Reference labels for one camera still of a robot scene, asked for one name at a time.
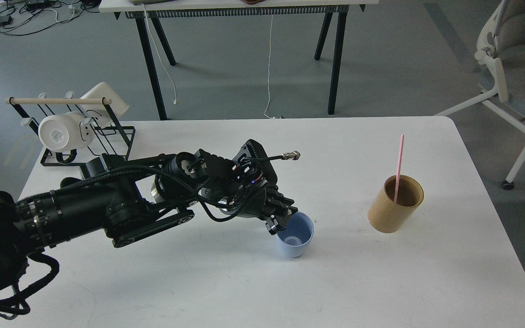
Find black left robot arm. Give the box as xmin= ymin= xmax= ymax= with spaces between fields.
xmin=0 ymin=139 xmax=300 ymax=320

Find blue plastic cup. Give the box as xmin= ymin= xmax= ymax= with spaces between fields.
xmin=276 ymin=211 xmax=314 ymax=258

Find grey white office chair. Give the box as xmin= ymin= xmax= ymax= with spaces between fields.
xmin=440 ymin=0 xmax=525 ymax=190

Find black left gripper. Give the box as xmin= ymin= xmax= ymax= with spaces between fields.
xmin=196 ymin=139 xmax=299 ymax=235

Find white plate on rack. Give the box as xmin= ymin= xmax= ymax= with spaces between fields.
xmin=80 ymin=82 xmax=130 ymax=128

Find cables on floor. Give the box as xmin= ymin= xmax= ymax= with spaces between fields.
xmin=0 ymin=0 xmax=101 ymax=56

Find white background table black legs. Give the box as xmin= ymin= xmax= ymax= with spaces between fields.
xmin=99 ymin=0 xmax=380 ymax=121

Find bamboo cylinder holder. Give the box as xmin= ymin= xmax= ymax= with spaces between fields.
xmin=367 ymin=175 xmax=424 ymax=233

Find pink chopstick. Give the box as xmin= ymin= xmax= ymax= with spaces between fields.
xmin=393 ymin=134 xmax=405 ymax=204

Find black wire dish rack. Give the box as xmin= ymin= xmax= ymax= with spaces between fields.
xmin=5 ymin=96 xmax=136 ymax=167

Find white hanging cable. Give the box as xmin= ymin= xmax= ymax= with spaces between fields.
xmin=142 ymin=4 xmax=179 ymax=105
xmin=263 ymin=15 xmax=283 ymax=120

